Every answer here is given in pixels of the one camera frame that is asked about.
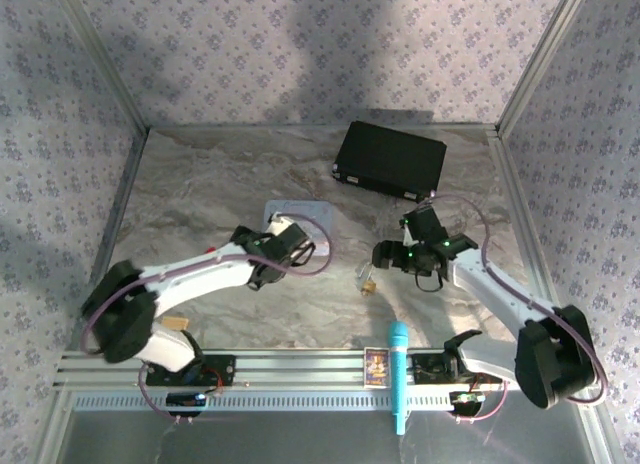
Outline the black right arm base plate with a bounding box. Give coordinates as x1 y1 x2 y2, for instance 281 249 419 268
409 352 451 385

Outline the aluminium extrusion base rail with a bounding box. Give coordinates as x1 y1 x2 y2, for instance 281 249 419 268
57 350 461 395

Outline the small printed card box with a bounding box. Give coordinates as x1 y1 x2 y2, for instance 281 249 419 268
362 347 390 388

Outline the aluminium table side rail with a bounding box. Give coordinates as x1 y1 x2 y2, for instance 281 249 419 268
488 128 574 315
82 128 150 305

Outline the aluminium frame corner post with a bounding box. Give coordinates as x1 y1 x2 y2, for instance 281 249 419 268
497 0 594 135
52 0 151 130

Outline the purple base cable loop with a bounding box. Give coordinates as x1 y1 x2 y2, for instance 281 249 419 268
138 363 226 426
457 378 509 425

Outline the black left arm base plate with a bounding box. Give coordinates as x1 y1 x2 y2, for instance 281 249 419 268
197 353 237 387

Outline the small green circuit board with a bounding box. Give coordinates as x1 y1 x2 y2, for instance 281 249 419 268
449 391 485 410

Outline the small black electronics module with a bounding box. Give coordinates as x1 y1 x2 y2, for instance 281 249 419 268
166 392 207 410

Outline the thin black wire loop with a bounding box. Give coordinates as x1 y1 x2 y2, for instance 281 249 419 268
414 268 444 293

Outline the teal marker pen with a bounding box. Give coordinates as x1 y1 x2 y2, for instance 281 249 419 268
387 321 411 436

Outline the black hard case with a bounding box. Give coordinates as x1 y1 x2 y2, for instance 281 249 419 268
332 120 448 205

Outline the slotted grey cable duct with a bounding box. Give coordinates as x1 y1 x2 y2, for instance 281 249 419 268
74 392 461 414

